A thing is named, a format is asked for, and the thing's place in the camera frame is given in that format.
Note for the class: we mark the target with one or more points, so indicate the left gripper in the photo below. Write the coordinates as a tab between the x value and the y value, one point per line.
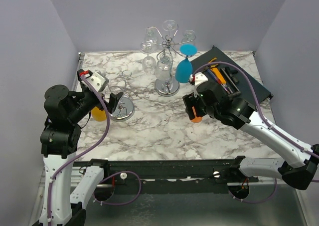
113	98

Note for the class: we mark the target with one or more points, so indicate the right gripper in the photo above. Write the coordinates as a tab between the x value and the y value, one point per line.
190	100

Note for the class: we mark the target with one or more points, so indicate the orange plastic goblet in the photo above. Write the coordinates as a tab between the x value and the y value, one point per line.
196	118

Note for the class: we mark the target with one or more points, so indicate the yellow plastic goblet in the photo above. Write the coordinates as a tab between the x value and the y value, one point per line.
98	115

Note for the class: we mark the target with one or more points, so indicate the blue plastic goblet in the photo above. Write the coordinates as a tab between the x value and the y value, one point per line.
184	68

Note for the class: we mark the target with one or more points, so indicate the tall chrome glass rack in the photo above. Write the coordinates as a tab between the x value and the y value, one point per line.
160	51

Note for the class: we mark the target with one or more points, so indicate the clear wine glass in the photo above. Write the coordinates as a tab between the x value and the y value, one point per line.
163	67
151	35
189	37
148	63

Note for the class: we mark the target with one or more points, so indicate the clear wine glass front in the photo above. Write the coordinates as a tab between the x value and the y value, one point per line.
148	63

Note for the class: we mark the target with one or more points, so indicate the tall clear flute glass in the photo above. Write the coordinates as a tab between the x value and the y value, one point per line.
171	27

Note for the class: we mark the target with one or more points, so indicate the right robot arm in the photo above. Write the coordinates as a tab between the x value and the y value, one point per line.
297	162

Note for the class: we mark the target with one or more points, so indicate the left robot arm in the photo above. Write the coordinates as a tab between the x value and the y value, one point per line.
59	141

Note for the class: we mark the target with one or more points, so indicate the blue red screwdriver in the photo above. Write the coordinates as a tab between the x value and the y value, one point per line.
214	76

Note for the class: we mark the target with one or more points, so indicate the yellow utility knife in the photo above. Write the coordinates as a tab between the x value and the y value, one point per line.
219	75

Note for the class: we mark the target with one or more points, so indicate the black metal tool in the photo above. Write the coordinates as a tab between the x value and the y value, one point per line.
230	72

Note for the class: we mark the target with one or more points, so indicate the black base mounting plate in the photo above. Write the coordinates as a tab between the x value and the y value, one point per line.
174	177

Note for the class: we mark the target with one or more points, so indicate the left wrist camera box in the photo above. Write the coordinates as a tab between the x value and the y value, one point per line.
97	80

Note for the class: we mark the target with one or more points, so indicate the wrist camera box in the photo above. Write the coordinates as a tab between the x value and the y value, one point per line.
97	80
197	79

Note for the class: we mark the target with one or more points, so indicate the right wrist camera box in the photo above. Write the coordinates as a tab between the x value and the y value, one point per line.
197	79

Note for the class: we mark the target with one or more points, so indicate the aluminium rail frame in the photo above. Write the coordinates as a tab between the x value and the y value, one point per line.
296	164

